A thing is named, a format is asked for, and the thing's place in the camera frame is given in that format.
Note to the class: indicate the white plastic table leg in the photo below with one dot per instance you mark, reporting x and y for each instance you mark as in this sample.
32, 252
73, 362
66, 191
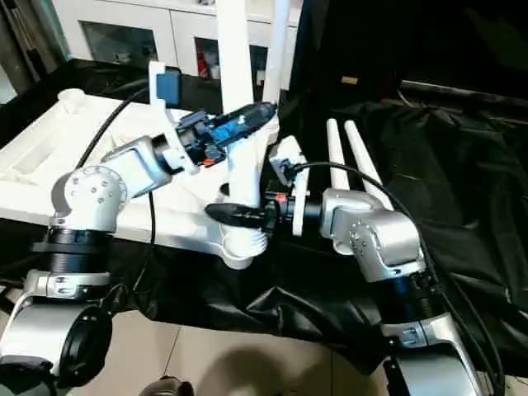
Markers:
235, 66
279, 41
361, 161
337, 157

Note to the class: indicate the white plastic table top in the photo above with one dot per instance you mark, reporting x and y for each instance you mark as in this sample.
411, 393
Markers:
49, 165

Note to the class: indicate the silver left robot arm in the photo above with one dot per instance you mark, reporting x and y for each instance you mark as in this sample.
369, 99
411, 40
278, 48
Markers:
91, 198

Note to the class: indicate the red bottle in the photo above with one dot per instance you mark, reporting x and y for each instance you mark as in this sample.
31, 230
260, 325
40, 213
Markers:
203, 64

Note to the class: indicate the small yellow label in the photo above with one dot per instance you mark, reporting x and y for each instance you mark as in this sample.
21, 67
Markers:
350, 81

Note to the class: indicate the white glass-door cabinet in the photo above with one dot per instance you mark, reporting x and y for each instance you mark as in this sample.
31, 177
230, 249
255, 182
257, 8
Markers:
140, 16

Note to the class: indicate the black plastic mat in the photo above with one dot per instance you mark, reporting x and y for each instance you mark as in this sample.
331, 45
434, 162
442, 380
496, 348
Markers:
462, 165

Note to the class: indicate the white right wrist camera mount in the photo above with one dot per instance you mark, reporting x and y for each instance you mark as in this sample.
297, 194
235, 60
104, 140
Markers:
290, 157

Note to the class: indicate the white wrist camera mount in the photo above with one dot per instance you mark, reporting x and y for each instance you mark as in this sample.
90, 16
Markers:
290, 157
161, 87

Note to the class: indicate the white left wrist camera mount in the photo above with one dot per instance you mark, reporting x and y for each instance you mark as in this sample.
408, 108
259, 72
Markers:
161, 87

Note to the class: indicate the dark metal rail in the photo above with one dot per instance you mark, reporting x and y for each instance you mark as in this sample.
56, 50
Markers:
462, 89

